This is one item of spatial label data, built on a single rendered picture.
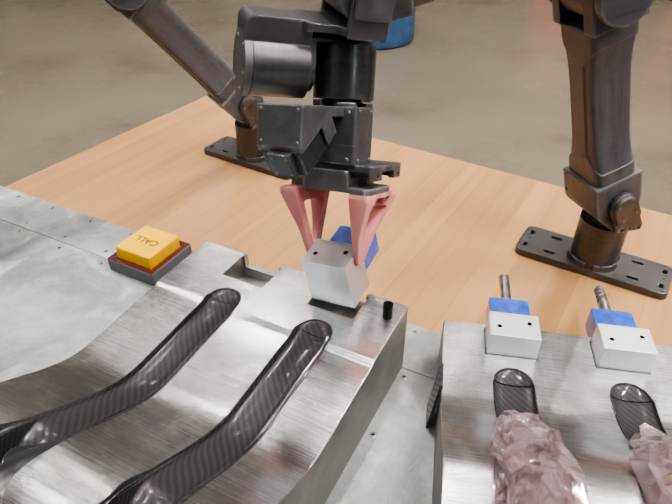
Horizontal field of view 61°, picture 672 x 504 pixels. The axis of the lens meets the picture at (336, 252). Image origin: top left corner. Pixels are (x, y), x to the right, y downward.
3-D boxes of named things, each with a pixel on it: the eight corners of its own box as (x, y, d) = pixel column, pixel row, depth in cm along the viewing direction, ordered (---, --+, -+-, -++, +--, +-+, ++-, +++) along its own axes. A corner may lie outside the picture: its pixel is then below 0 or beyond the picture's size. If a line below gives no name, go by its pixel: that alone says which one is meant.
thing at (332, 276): (364, 222, 68) (356, 184, 65) (403, 228, 66) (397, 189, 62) (312, 299, 60) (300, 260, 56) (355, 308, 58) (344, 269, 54)
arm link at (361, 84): (310, 110, 50) (313, 26, 48) (292, 109, 55) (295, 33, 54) (382, 113, 52) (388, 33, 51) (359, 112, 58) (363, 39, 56)
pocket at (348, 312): (327, 304, 65) (327, 279, 63) (370, 319, 63) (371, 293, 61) (307, 329, 62) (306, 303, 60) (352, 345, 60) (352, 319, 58)
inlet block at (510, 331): (479, 292, 71) (486, 257, 68) (521, 297, 70) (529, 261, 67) (482, 371, 60) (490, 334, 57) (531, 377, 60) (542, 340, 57)
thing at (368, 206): (363, 276, 53) (370, 173, 50) (298, 263, 56) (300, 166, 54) (393, 261, 58) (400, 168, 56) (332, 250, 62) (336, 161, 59)
